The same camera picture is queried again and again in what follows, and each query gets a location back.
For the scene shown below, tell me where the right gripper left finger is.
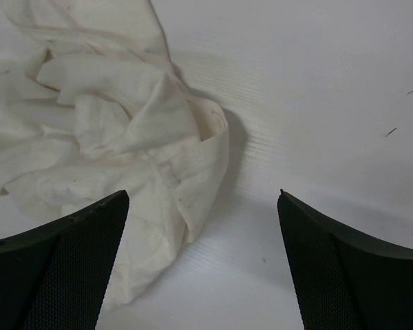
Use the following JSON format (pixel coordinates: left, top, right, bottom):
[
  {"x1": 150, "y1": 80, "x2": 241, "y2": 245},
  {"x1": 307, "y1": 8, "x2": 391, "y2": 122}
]
[{"x1": 0, "y1": 190, "x2": 129, "y2": 329}]

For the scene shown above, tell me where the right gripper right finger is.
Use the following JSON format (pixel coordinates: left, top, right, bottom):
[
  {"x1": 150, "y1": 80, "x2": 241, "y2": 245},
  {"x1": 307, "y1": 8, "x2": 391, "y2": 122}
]
[{"x1": 277, "y1": 191, "x2": 413, "y2": 329}]

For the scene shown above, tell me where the white t shirt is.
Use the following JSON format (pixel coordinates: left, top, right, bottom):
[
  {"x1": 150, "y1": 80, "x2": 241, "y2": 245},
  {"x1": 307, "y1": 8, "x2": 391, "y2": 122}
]
[{"x1": 0, "y1": 1, "x2": 229, "y2": 309}]

